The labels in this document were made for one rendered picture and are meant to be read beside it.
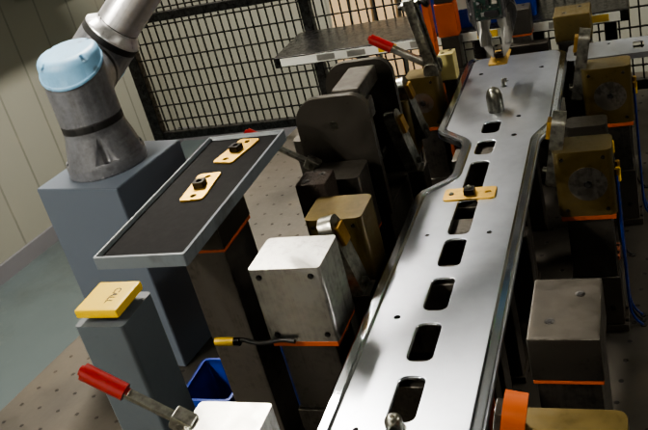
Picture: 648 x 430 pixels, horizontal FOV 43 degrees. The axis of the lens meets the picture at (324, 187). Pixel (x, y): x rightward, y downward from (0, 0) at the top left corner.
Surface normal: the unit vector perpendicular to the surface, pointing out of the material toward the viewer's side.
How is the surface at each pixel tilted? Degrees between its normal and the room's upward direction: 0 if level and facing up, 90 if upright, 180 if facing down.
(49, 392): 0
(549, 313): 0
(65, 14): 90
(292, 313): 90
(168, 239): 0
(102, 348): 90
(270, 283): 90
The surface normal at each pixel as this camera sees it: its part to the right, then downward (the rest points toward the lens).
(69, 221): -0.42, 0.48
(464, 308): -0.24, -0.88
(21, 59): 0.88, 0.00
